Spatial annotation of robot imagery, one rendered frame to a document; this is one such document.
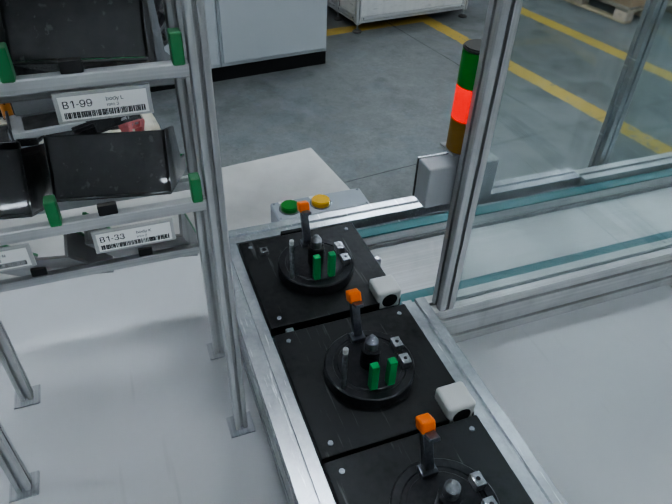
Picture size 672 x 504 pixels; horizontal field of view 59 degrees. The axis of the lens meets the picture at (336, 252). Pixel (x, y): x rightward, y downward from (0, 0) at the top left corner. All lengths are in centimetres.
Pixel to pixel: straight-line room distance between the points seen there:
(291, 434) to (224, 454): 14
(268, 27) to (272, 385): 353
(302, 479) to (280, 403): 13
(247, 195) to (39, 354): 62
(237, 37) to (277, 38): 29
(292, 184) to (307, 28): 294
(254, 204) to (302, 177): 17
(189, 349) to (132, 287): 22
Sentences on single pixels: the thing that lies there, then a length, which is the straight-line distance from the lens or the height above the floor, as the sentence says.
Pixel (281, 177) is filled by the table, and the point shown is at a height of 86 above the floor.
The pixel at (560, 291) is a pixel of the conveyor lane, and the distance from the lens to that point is 122.
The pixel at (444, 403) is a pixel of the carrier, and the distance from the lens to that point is 90.
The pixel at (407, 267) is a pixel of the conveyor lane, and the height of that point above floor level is 92.
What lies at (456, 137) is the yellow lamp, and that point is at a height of 129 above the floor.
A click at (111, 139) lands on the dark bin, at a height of 136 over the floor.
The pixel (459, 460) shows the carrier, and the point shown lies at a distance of 87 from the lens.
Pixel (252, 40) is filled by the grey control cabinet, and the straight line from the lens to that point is 427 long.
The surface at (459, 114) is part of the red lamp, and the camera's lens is 88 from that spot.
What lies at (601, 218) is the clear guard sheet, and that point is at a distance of 117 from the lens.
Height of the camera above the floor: 170
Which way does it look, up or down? 39 degrees down
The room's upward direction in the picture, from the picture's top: 3 degrees clockwise
